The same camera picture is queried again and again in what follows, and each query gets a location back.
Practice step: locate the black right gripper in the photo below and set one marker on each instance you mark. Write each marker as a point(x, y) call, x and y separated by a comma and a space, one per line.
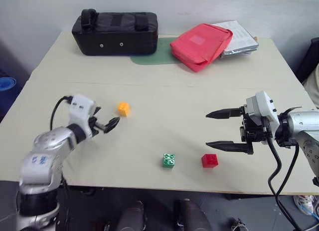
point(254, 132)

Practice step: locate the beige fabric cushion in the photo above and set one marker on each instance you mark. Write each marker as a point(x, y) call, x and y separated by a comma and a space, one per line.
point(312, 88)

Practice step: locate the yellow toy brick cube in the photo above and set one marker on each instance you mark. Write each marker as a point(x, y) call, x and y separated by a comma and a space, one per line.
point(123, 108)

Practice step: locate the green table mat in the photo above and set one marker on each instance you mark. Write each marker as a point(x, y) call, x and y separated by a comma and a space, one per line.
point(154, 57)

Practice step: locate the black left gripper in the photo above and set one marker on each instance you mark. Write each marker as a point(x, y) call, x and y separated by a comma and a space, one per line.
point(93, 121)

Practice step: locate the dark rounded shape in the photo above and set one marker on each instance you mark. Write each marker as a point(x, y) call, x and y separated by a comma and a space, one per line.
point(132, 217)
point(192, 216)

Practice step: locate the red toy brick cube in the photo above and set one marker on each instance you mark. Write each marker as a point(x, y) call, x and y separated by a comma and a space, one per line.
point(209, 161)

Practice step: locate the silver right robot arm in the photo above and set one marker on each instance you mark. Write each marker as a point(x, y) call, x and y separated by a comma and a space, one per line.
point(304, 123)

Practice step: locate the blue round container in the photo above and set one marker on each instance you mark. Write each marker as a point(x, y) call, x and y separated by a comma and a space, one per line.
point(7, 83)

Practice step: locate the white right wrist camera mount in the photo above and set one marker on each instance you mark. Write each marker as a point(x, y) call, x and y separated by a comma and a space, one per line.
point(264, 108)

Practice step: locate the black padded carry case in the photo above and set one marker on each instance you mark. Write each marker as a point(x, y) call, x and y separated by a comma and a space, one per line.
point(114, 39)

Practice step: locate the dark laced shoe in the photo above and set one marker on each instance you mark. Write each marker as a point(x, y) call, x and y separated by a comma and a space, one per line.
point(238, 225)

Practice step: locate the white sneaker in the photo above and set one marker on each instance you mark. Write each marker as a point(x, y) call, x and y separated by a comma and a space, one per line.
point(306, 204)

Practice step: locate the green toy brick cube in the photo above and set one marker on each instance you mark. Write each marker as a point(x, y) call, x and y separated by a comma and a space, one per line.
point(169, 161)

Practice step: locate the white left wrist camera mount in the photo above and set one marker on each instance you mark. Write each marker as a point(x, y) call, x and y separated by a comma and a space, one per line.
point(79, 111)

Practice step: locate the silver foil bag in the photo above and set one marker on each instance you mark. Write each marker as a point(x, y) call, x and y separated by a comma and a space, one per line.
point(239, 53)

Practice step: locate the white printed paper booklet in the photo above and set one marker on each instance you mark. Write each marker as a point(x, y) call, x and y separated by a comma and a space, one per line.
point(240, 34)

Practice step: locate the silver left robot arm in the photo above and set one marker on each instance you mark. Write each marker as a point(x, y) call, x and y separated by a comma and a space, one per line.
point(47, 141)

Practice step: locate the black chair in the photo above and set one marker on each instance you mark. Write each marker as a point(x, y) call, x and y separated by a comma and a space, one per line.
point(310, 59)

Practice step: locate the red fabric pouch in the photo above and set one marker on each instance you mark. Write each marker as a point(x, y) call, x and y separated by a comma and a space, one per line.
point(199, 46)

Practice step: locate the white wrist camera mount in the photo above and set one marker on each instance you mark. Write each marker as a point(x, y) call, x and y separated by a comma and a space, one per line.
point(79, 111)
point(264, 108)

